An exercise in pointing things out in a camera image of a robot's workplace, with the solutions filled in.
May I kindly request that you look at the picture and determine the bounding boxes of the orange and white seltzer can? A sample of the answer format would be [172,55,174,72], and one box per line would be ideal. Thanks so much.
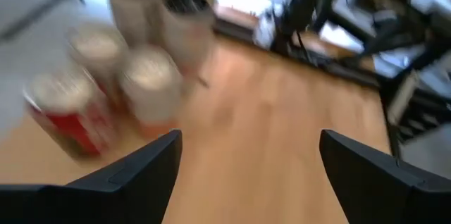
[118,46,184,139]

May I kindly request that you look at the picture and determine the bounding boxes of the white Celsius peach can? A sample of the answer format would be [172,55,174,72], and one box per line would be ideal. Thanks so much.
[107,0,159,47]

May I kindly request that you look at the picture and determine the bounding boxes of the red soda can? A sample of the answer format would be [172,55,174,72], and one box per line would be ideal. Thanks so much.
[23,70,119,160]

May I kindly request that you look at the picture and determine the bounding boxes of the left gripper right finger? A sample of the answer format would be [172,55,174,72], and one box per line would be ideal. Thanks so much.
[319,129,451,224]

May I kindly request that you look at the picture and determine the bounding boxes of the white tall can yellow print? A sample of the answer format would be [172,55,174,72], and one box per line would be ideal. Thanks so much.
[160,0,216,77]

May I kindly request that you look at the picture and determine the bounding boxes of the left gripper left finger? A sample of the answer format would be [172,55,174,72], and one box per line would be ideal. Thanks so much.
[0,129,183,224]

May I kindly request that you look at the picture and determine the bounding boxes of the pink beverage can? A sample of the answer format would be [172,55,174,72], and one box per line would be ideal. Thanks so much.
[66,23,130,101]

